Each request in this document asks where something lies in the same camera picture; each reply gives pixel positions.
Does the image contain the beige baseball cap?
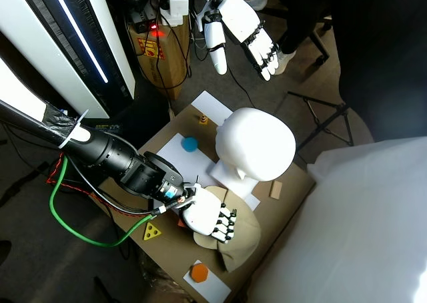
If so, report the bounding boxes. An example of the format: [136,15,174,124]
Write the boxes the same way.
[193,186,263,272]

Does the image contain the large white paper sheet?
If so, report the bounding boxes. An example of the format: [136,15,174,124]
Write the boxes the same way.
[155,132,261,214]

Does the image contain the white standing light panel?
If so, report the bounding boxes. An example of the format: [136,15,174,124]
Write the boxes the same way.
[0,0,136,119]

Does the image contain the white power adapter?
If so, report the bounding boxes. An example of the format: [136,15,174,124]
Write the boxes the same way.
[168,0,190,17]

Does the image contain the orange hexagon block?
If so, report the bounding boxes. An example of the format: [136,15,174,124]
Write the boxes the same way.
[190,263,209,284]

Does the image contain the black tripod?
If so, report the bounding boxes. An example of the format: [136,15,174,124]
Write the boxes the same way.
[276,91,355,150]

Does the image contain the tan wooden rectangular block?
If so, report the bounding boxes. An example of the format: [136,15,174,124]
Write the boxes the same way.
[269,180,284,200]

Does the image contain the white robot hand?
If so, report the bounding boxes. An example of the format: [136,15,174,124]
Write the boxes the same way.
[178,184,238,244]
[202,0,281,82]

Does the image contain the yellow triangle block with holes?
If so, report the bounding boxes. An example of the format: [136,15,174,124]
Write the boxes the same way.
[143,222,163,242]

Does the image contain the green cable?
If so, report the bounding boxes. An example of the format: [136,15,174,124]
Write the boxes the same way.
[49,156,159,249]

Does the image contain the brown cardboard board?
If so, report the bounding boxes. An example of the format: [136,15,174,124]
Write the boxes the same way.
[99,102,316,303]

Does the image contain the person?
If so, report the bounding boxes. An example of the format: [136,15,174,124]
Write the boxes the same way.
[242,0,427,142]

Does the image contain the white backdrop cloth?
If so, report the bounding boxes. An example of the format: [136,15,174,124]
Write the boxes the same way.
[246,137,427,303]

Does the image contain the white mannequin head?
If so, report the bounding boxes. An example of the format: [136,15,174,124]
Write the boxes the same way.
[208,107,297,201]

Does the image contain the blue round disc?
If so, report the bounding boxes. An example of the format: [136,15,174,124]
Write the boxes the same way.
[181,136,199,154]

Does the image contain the black power supply box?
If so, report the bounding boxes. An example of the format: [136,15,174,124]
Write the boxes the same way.
[129,9,159,33]

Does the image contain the brown cardboard box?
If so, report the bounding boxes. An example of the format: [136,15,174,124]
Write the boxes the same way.
[128,15,191,101]

